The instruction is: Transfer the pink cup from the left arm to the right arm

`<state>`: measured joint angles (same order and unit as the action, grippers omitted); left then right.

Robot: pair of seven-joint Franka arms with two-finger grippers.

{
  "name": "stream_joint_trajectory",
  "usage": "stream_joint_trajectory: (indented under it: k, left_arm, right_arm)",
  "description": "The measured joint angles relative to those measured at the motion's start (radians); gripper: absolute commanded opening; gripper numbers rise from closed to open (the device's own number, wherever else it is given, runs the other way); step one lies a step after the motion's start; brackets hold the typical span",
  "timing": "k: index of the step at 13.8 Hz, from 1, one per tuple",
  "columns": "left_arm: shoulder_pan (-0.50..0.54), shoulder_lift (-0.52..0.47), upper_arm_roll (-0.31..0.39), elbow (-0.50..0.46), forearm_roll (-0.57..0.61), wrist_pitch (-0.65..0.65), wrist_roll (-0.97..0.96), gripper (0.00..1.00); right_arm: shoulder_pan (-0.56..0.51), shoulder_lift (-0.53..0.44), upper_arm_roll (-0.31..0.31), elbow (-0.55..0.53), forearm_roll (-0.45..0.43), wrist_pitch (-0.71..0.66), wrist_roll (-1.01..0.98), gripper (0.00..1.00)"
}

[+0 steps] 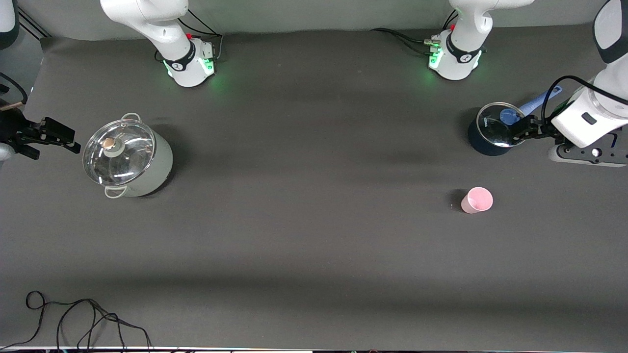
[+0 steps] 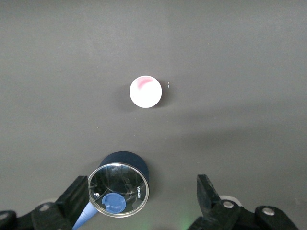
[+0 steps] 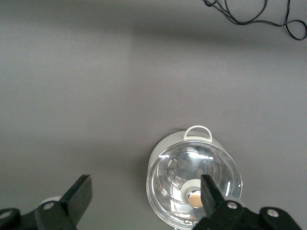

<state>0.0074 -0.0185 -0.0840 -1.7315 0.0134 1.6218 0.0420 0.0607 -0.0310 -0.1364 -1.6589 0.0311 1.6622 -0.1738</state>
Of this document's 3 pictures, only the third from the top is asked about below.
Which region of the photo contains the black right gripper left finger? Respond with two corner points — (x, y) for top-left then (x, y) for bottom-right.
(0, 174), (93, 230)

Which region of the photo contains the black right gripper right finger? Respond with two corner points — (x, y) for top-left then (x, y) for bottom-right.
(193, 174), (303, 230)

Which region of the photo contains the glass lid with tan knob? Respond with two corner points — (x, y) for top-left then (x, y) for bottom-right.
(146, 140), (242, 228)

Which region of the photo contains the white two-handled cooking pot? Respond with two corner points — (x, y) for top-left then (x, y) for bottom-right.
(146, 125), (243, 230)

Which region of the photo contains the thin black looped cable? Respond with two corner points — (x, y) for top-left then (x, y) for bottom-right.
(202, 0), (307, 41)

